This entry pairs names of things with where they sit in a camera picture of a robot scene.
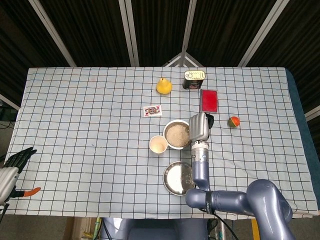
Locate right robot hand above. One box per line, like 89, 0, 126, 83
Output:
188, 112, 215, 144

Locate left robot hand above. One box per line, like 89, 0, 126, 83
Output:
0, 146, 42, 204

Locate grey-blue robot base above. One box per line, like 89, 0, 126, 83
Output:
99, 216, 210, 240

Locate white bowl of rice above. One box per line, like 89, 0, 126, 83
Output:
162, 119, 193, 151

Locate white paper cup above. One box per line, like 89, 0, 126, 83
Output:
149, 135, 169, 156

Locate red stamp pad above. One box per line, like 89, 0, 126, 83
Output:
198, 88, 219, 115

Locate red and green ball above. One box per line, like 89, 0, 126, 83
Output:
227, 116, 241, 129

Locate luncheon meat can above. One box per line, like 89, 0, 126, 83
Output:
182, 70, 207, 91

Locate playing card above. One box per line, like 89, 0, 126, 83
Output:
142, 104, 163, 118

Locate yellow pear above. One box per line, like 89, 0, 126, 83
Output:
155, 77, 173, 95

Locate steel plate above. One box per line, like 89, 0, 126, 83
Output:
162, 161, 197, 197

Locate black equipment box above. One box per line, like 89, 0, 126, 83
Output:
0, 99, 16, 122

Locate checkered tablecloth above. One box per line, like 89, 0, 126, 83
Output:
4, 66, 320, 221

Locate blue padded table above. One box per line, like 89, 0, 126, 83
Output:
284, 67, 320, 218

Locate black pleated curtain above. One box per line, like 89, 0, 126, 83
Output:
0, 0, 320, 118

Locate white frame foot bracket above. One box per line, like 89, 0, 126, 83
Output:
162, 51, 205, 68

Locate white aluminium frame rail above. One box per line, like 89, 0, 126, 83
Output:
0, 93, 21, 111
304, 104, 320, 122

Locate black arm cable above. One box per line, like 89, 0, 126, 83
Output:
207, 209, 239, 240

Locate white aluminium frame post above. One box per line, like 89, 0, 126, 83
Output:
118, 0, 140, 68
181, 0, 198, 55
237, 0, 286, 68
28, 0, 77, 68

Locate green and yellow cables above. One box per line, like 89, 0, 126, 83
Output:
83, 216, 104, 240

